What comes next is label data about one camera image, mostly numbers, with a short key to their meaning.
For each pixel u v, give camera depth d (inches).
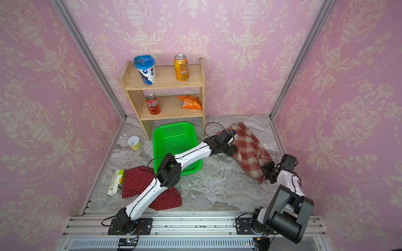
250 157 37.2
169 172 24.7
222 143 31.0
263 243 28.1
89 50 33.5
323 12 27.6
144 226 29.4
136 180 32.7
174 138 42.7
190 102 35.9
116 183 32.9
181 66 27.6
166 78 30.7
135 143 39.2
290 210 17.9
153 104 33.6
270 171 31.3
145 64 26.7
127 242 28.5
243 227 28.7
